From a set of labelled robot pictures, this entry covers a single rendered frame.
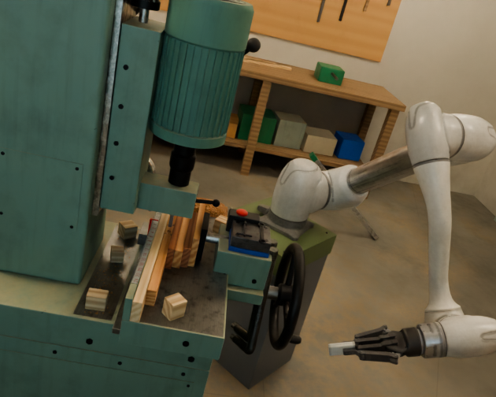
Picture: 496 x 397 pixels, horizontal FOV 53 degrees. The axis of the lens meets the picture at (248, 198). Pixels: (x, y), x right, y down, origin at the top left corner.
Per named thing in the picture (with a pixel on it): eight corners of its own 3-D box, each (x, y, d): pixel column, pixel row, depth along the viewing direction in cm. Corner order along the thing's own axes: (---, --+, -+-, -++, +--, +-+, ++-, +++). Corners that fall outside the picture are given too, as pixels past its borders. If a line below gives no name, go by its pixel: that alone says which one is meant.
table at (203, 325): (263, 369, 105) (270, 347, 103) (117, 343, 102) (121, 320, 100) (257, 228, 160) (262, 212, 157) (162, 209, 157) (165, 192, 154)
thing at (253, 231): (268, 258, 122) (274, 239, 120) (223, 249, 121) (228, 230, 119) (266, 231, 134) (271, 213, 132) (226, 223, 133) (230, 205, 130)
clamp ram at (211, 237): (224, 265, 125) (232, 235, 121) (194, 260, 124) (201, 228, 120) (225, 246, 133) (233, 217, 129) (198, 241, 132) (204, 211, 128)
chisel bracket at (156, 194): (190, 224, 123) (197, 194, 119) (133, 213, 121) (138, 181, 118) (194, 211, 129) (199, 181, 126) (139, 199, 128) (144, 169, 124)
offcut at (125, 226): (129, 230, 149) (131, 219, 147) (136, 237, 146) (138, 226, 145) (117, 232, 146) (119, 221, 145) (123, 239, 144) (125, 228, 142)
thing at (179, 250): (179, 268, 120) (183, 251, 118) (171, 267, 120) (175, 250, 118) (187, 229, 137) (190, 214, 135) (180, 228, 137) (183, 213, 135)
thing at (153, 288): (153, 306, 106) (157, 291, 104) (144, 304, 106) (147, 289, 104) (186, 185, 162) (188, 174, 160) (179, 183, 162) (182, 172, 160)
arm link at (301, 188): (262, 202, 201) (275, 151, 191) (299, 201, 209) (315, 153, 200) (281, 223, 188) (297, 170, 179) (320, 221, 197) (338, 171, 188)
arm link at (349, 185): (302, 176, 208) (344, 176, 218) (308, 214, 204) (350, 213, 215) (455, 101, 142) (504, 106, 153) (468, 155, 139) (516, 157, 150)
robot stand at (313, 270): (244, 322, 249) (274, 218, 223) (290, 360, 233) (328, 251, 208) (200, 346, 227) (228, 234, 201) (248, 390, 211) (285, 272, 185)
